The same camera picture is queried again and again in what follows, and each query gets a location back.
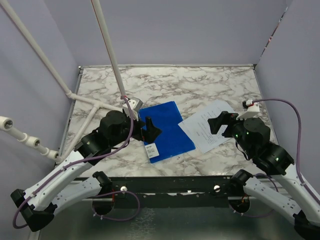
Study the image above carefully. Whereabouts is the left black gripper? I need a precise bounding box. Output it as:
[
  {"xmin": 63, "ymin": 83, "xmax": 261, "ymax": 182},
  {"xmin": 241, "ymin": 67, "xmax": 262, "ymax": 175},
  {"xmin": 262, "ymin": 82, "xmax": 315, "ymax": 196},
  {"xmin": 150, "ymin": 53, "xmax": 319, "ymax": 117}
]
[{"xmin": 110, "ymin": 110, "xmax": 162, "ymax": 148}]

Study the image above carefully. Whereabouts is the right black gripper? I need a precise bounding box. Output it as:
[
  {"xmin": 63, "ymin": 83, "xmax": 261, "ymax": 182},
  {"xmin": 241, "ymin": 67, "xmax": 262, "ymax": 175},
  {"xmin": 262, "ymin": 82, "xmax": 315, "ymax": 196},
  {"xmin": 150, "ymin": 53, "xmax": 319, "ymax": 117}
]
[{"xmin": 207, "ymin": 109, "xmax": 253, "ymax": 155}]

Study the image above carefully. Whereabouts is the blue clip file folder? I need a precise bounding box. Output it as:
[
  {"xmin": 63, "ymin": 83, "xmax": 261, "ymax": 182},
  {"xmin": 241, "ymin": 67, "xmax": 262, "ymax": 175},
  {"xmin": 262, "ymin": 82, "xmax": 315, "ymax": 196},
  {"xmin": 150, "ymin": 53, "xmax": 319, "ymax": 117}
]
[{"xmin": 139, "ymin": 101, "xmax": 196, "ymax": 164}]

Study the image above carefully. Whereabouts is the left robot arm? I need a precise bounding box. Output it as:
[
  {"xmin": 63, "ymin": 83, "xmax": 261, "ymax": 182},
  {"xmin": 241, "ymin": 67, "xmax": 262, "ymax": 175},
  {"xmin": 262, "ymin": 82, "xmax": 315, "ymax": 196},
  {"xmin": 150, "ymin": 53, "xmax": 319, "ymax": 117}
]
[{"xmin": 10, "ymin": 110, "xmax": 162, "ymax": 232}]

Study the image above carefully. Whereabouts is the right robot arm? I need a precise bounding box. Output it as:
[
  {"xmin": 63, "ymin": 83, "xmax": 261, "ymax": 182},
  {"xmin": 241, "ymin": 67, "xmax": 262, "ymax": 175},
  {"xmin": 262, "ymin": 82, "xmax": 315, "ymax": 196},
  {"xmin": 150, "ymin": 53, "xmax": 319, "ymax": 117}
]
[{"xmin": 207, "ymin": 111, "xmax": 320, "ymax": 240}]

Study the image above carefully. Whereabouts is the white printed paper sheet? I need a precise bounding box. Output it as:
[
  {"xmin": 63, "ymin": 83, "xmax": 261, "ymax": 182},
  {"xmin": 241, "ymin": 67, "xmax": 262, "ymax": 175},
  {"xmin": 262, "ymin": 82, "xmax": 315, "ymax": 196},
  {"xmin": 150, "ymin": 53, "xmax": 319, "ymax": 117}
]
[{"xmin": 178, "ymin": 100, "xmax": 234, "ymax": 154}]

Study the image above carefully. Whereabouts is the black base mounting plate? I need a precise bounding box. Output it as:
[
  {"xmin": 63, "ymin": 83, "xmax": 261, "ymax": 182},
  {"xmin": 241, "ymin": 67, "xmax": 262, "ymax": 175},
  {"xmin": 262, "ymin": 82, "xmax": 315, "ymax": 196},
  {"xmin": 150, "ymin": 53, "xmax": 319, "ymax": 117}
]
[{"xmin": 99, "ymin": 175, "xmax": 245, "ymax": 208}]

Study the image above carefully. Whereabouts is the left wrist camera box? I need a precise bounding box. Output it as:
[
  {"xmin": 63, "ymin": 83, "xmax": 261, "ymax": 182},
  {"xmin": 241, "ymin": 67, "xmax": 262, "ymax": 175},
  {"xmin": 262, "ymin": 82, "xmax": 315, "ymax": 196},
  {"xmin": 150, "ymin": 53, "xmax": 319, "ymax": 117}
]
[{"xmin": 122, "ymin": 97, "xmax": 143, "ymax": 121}]

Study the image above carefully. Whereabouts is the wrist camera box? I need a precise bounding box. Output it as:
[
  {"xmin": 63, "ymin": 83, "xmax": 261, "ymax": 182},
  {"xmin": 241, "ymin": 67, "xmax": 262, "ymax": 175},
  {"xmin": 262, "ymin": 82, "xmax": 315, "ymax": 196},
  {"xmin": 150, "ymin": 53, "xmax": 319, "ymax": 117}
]
[
  {"xmin": 122, "ymin": 97, "xmax": 143, "ymax": 121},
  {"xmin": 236, "ymin": 99, "xmax": 260, "ymax": 120}
]

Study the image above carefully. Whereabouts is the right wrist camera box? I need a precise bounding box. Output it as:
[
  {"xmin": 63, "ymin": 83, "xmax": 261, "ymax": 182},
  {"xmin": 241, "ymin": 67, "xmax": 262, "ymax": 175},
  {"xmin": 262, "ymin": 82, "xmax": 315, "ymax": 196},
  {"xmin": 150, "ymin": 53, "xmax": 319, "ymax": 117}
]
[{"xmin": 236, "ymin": 99, "xmax": 260, "ymax": 120}]

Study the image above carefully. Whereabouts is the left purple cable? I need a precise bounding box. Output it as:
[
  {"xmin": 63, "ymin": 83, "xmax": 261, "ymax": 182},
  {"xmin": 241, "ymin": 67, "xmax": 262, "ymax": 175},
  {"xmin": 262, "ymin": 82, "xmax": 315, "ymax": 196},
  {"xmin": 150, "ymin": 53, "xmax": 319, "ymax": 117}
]
[{"xmin": 12, "ymin": 96, "xmax": 141, "ymax": 230}]

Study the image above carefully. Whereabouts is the white pvc pipe frame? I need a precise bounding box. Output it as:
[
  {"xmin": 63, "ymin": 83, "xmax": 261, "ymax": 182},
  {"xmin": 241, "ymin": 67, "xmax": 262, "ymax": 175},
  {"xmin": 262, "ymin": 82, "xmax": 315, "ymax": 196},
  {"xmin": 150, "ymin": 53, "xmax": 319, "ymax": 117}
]
[{"xmin": 0, "ymin": 0, "xmax": 122, "ymax": 164}]

